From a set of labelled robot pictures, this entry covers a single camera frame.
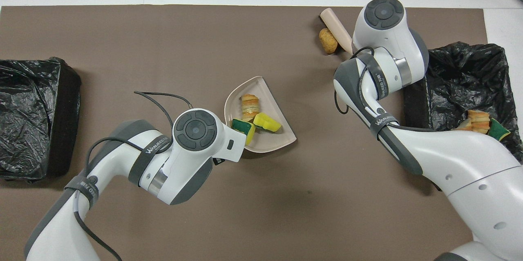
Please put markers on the small yellow green sponge piece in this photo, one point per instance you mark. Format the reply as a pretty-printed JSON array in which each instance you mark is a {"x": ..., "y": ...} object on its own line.
[{"x": 498, "y": 132}]

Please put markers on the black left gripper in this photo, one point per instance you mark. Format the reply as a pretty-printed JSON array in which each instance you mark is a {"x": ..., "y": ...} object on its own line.
[{"x": 219, "y": 161}]

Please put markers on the beige plastic dustpan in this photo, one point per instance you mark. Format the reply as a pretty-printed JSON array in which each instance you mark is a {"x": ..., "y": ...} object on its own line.
[{"x": 269, "y": 142}]

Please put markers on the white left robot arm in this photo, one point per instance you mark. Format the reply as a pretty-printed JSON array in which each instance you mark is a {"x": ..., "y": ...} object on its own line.
[{"x": 192, "y": 142}]

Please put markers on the beige hand brush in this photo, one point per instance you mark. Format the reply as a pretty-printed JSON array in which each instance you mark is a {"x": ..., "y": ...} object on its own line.
[{"x": 335, "y": 22}]

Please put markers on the brown table mat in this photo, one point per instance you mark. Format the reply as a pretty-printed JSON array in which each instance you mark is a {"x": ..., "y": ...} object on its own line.
[{"x": 286, "y": 212}]

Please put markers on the bin with black bag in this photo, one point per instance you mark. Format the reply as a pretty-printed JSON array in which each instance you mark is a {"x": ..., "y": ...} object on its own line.
[
  {"x": 28, "y": 118},
  {"x": 470, "y": 77}
]

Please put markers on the bread piece with pale side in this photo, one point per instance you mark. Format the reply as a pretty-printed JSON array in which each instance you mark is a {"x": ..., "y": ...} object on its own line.
[{"x": 465, "y": 127}]

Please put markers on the brown bread roll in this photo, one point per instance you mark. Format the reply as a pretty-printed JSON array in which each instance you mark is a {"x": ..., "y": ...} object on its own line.
[{"x": 328, "y": 41}]

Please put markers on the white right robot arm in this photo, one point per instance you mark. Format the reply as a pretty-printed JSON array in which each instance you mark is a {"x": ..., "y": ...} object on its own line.
[{"x": 449, "y": 163}]

